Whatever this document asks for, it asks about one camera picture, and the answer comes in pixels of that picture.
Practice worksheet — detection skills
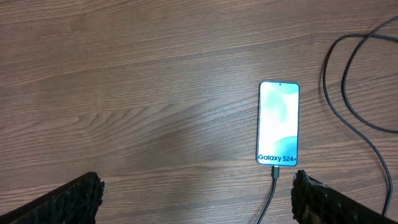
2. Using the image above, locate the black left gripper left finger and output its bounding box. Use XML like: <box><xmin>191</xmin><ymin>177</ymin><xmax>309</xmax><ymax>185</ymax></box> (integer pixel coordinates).
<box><xmin>1</xmin><ymin>172</ymin><xmax>105</xmax><ymax>224</ymax></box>

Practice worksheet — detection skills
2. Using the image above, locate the Galaxy smartphone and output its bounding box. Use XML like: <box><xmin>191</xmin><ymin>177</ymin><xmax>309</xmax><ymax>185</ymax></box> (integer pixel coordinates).
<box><xmin>256</xmin><ymin>81</ymin><xmax>300</xmax><ymax>167</ymax></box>

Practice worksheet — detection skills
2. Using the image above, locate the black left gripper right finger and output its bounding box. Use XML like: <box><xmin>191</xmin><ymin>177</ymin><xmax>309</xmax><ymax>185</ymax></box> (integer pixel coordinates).
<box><xmin>291</xmin><ymin>170</ymin><xmax>397</xmax><ymax>224</ymax></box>

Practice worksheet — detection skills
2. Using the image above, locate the black charger cable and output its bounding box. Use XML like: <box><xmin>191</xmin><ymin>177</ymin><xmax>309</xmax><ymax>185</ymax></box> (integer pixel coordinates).
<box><xmin>256</xmin><ymin>15</ymin><xmax>398</xmax><ymax>224</ymax></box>

